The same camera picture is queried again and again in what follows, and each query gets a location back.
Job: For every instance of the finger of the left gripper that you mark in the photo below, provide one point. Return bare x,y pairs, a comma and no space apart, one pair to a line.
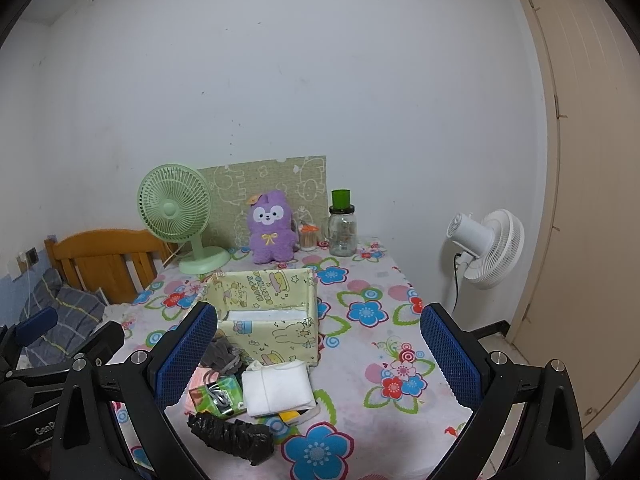
27,332

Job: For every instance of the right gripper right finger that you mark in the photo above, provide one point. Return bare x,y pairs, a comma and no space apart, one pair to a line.
547,442

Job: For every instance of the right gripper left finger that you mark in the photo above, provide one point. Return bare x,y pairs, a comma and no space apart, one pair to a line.
87,441

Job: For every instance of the pink paper packet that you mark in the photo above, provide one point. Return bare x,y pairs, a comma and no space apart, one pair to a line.
200,382

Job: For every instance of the green tissue pack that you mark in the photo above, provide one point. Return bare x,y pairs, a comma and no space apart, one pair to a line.
223,398

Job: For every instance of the grey sock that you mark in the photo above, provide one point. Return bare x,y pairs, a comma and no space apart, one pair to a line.
225,358

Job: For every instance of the black plastic bag roll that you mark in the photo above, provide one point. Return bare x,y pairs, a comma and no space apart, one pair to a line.
252,442

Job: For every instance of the white cloth bundle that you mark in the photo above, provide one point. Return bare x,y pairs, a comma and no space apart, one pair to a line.
277,388

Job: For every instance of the yellow cartoon tissue pack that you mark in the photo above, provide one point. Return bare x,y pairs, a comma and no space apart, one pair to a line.
297,417

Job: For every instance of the grey plaid bedding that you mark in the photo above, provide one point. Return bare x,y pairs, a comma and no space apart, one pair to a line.
78,312

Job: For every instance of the green desk fan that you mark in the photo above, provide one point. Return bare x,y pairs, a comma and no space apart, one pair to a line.
173,202

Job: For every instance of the white standing fan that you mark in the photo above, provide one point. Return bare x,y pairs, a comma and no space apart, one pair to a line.
489,248

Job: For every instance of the yellow cartoon storage box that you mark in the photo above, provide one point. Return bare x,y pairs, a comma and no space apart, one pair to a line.
271,315

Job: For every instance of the purple plush toy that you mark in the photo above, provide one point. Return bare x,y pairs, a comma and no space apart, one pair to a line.
270,223

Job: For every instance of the small jar orange lid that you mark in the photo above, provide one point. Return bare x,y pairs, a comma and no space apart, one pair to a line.
308,236

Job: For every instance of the glass jar green lid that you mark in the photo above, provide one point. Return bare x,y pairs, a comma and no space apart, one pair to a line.
342,226

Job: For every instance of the beige door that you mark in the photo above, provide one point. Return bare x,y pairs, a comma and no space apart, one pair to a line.
580,304

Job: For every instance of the wall power socket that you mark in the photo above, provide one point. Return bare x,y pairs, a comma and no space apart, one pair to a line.
26,260

